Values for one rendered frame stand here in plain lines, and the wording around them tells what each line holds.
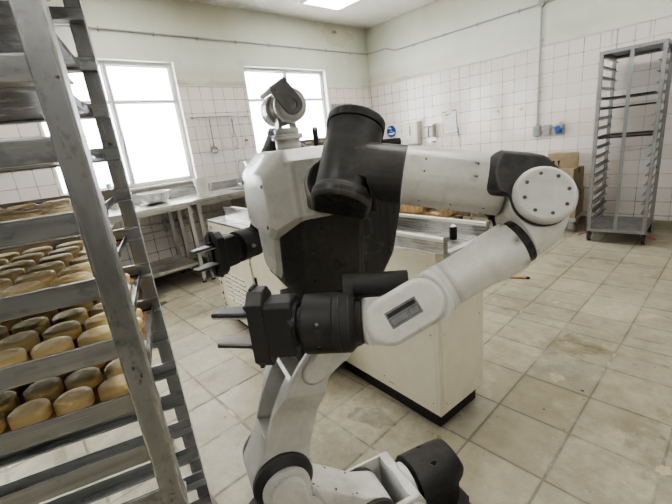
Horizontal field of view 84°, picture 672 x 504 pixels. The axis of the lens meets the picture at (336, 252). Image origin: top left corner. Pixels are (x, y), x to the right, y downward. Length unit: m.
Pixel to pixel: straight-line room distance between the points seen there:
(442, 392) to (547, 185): 1.35
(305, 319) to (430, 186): 0.26
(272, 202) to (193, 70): 4.50
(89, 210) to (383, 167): 0.38
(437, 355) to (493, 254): 1.17
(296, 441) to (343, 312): 0.52
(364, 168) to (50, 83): 0.39
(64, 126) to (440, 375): 1.54
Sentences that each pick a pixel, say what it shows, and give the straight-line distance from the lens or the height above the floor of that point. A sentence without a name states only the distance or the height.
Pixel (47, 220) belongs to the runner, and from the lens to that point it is 0.58.
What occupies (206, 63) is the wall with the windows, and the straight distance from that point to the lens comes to 5.24.
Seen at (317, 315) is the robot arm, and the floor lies 1.07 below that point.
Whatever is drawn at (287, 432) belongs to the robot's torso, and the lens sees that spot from 0.96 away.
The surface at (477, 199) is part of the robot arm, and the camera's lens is 0.57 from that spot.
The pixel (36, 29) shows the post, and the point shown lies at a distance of 0.56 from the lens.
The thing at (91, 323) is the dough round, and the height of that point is 1.06.
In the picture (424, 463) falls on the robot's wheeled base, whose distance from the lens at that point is 1.31.
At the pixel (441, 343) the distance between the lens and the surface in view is 1.67.
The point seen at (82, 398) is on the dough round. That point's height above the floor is 0.97.
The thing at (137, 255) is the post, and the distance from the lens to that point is 1.01.
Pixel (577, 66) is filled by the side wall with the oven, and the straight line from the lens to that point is 5.46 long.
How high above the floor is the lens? 1.29
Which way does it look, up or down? 16 degrees down
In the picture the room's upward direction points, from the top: 7 degrees counter-clockwise
